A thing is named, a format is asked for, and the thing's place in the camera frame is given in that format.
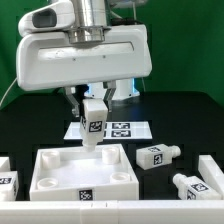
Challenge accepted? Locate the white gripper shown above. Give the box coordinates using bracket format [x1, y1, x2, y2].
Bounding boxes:
[16, 25, 152, 117]

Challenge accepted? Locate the white front fence bar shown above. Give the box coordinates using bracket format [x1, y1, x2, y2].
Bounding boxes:
[0, 200, 224, 224]

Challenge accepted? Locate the white right fence bar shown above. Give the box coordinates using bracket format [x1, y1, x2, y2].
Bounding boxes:
[198, 155, 224, 200]

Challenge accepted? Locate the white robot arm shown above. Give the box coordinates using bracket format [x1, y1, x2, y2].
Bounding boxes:
[16, 0, 152, 116]

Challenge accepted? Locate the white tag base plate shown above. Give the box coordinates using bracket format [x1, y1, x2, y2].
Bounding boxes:
[64, 121, 152, 140]

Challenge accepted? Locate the white cable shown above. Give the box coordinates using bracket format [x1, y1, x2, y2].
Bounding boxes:
[0, 77, 18, 107]

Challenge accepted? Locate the white fence bar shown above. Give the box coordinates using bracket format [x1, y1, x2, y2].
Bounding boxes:
[198, 155, 224, 200]
[0, 200, 224, 224]
[0, 157, 10, 172]

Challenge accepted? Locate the white square tabletop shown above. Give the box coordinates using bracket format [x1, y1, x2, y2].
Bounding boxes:
[29, 144, 139, 201]

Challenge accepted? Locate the white left fence bar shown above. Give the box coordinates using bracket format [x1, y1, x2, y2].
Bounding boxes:
[0, 157, 10, 172]

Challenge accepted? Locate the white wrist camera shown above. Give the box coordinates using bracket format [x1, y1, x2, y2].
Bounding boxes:
[18, 0, 75, 37]

